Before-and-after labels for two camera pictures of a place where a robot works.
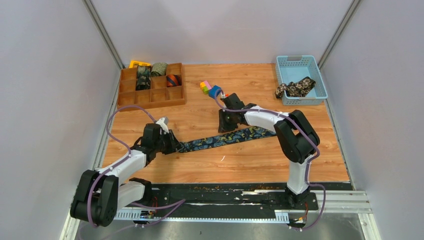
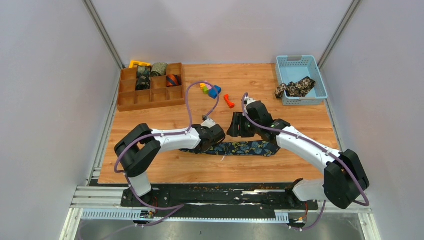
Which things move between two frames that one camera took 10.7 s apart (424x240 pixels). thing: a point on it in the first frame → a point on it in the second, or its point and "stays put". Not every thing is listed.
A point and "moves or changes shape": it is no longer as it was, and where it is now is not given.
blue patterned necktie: (249, 132) moves or changes shape
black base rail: (185, 197) stays put
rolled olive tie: (159, 69) stays put
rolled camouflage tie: (143, 83) stays put
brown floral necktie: (300, 89) stays put
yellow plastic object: (138, 63) stays put
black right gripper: (223, 127) → (234, 131)
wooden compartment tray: (165, 90) stays put
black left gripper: (173, 142) → (196, 151)
